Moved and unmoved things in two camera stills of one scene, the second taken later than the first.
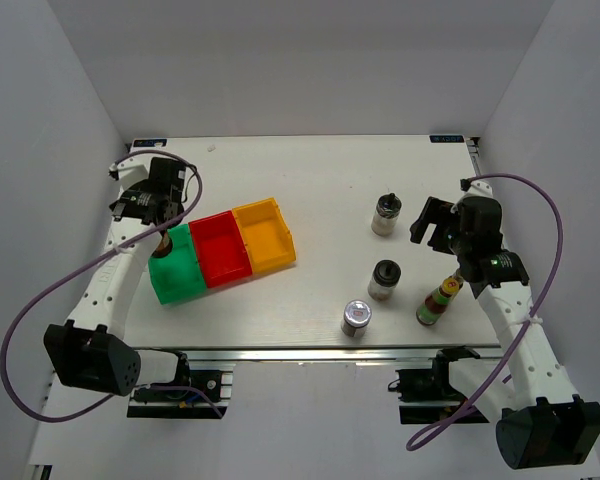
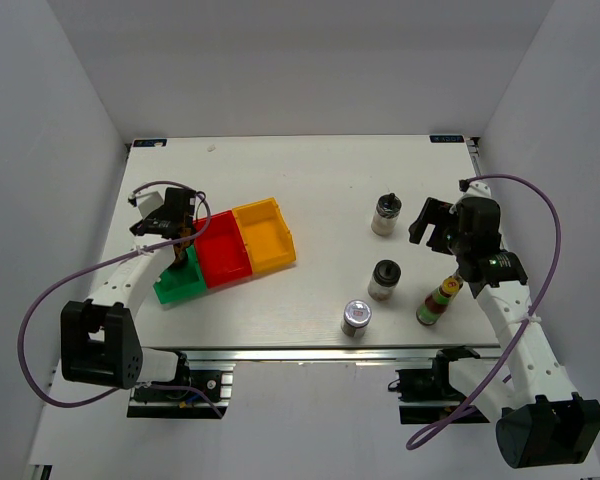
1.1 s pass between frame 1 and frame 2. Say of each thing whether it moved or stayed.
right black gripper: stayed
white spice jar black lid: stayed
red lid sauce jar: moved
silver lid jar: stayed
